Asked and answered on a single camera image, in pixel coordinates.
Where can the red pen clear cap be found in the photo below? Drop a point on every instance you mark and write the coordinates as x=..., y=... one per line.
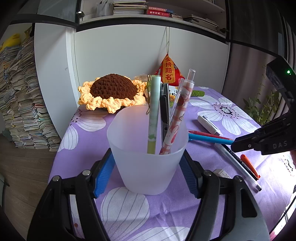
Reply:
x=208, y=135

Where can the yellow plush toy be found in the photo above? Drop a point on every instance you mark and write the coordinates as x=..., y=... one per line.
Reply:
x=12, y=41

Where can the blue pen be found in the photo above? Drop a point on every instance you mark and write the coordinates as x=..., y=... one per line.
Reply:
x=210, y=139

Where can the red triangular lucky pouch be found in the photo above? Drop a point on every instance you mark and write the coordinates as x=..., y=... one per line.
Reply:
x=169, y=72

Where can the stacked books pile on floor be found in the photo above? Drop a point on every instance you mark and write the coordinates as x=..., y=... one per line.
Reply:
x=22, y=105

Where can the orange small marker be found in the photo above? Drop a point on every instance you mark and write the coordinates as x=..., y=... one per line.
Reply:
x=248, y=163

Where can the black clip pen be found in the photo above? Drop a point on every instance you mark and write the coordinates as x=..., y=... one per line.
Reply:
x=164, y=108

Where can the purple floral tablecloth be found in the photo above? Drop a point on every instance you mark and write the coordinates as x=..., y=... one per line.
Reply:
x=147, y=197

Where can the white correction tape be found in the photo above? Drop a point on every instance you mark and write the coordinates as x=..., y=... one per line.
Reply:
x=210, y=127

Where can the sunflower greeting card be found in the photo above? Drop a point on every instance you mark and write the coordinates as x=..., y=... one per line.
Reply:
x=173, y=90

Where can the crochet sunflower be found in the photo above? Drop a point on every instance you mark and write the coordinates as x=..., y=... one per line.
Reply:
x=112, y=92

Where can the glass cabinet door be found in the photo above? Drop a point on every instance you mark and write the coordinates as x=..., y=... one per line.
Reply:
x=257, y=24
x=57, y=12

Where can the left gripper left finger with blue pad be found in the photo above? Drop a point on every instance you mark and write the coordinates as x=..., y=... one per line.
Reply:
x=52, y=219

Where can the white bookshelf cabinet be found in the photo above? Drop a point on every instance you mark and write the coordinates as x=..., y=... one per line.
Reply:
x=66, y=57

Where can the glass cabinet door left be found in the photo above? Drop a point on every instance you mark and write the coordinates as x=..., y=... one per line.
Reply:
x=57, y=12

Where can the curtain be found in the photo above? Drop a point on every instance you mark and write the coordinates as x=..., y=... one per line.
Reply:
x=247, y=85

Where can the potted green plant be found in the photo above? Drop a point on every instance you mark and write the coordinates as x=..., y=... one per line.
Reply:
x=263, y=101

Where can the pink patterned pen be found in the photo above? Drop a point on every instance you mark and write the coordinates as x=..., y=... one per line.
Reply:
x=184, y=93

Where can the glass cabinet door right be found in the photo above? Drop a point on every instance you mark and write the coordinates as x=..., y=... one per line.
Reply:
x=257, y=24

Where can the green white pen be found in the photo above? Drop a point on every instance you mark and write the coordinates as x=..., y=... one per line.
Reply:
x=153, y=88

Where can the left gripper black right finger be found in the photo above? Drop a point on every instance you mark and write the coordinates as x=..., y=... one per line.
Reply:
x=242, y=218

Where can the green crochet stem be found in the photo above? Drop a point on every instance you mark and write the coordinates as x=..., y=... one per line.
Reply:
x=197, y=93

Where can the clear grey gel pen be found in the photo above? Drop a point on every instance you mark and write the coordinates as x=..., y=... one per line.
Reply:
x=247, y=176

